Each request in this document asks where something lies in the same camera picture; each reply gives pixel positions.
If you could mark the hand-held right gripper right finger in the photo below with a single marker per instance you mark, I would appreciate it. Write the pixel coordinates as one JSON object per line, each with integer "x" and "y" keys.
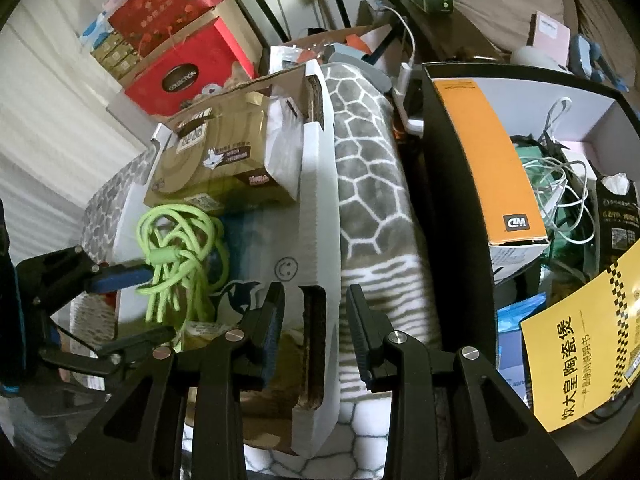
{"x": 360, "y": 330}

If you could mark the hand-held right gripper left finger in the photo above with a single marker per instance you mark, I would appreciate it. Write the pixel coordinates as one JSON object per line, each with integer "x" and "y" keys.
{"x": 272, "y": 315}

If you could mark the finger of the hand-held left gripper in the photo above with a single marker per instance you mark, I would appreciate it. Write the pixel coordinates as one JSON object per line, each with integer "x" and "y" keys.
{"x": 120, "y": 279}
{"x": 135, "y": 342}

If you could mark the blue and white striped pouch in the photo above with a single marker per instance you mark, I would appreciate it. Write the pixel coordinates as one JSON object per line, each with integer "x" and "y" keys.
{"x": 280, "y": 292}

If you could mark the orca sticker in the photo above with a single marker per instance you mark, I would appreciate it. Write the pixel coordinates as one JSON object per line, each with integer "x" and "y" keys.
{"x": 239, "y": 297}

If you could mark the white cardboard box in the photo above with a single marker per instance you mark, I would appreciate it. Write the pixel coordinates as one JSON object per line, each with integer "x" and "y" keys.
{"x": 315, "y": 210}

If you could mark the gold box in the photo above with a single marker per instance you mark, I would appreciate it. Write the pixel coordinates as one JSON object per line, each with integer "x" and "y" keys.
{"x": 225, "y": 160}

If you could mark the grey and white patterned blanket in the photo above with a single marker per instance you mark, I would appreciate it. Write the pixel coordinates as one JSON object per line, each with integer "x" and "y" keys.
{"x": 370, "y": 185}

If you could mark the blue packet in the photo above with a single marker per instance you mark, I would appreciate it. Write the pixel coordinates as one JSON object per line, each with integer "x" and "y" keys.
{"x": 520, "y": 317}

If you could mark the white curtain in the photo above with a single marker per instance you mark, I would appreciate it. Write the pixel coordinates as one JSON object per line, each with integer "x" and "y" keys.
{"x": 55, "y": 125}

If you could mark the black storage bin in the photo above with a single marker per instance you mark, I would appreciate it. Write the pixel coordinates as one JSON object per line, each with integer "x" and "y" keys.
{"x": 450, "y": 170}

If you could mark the flat gold carton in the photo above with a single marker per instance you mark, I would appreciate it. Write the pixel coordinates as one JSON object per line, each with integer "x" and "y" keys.
{"x": 116, "y": 55}
{"x": 127, "y": 66}
{"x": 104, "y": 45}

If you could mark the orange box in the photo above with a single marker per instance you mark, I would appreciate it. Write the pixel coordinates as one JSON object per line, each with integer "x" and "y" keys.
{"x": 490, "y": 160}

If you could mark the yellow booklet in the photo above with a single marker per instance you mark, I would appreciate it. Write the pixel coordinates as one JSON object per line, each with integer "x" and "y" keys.
{"x": 585, "y": 340}

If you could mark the red collection gift bag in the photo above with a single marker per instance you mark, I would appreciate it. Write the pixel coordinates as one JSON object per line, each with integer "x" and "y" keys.
{"x": 195, "y": 65}

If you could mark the blue tissue pack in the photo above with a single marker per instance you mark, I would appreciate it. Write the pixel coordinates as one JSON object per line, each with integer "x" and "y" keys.
{"x": 95, "y": 30}

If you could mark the red floral gift bag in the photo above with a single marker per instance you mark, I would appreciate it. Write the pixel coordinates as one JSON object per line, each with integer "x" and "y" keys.
{"x": 160, "y": 5}

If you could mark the black packet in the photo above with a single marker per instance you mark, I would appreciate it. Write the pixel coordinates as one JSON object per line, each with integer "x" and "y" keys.
{"x": 617, "y": 220}

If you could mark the brown cardboard box with clutter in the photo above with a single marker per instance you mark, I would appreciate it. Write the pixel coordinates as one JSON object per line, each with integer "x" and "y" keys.
{"x": 345, "y": 42}

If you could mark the white round object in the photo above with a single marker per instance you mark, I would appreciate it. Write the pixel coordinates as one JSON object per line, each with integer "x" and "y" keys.
{"x": 537, "y": 59}

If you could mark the brown sofa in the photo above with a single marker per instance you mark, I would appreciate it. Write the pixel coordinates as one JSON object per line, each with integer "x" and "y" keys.
{"x": 500, "y": 25}

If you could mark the pink box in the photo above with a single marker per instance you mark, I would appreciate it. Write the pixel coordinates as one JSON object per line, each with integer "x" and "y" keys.
{"x": 550, "y": 37}

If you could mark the blue cloth item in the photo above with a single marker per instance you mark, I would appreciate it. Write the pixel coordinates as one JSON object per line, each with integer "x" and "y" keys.
{"x": 595, "y": 60}

